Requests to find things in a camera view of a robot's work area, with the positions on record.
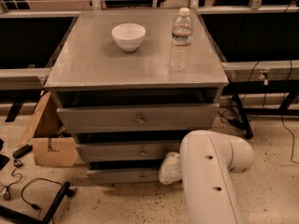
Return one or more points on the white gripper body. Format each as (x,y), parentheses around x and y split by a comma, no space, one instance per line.
(170,169)

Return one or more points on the grey bottom drawer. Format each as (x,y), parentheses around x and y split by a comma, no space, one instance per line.
(115,172)

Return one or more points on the grey drawer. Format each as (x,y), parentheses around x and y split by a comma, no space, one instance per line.
(133,118)
(126,151)
(115,172)

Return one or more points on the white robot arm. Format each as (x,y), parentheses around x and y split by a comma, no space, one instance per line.
(203,164)

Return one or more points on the grey middle drawer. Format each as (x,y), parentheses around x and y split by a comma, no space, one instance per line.
(126,151)

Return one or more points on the grey drawer cabinet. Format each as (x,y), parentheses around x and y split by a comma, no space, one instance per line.
(92,70)

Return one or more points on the grey top drawer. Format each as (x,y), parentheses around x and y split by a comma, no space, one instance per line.
(133,118)

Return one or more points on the black table leg right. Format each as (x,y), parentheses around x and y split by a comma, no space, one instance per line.
(243,124)

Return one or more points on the black stand base left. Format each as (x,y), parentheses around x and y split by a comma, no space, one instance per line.
(18,218)

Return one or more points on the brown cardboard box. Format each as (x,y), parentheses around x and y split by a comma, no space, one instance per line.
(43,133)

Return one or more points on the clear plastic water bottle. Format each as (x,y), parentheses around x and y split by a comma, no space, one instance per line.
(181,39)

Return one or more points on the white ceramic bowl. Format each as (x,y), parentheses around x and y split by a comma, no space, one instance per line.
(129,36)

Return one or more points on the black device on floor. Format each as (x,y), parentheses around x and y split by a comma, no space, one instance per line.
(22,151)

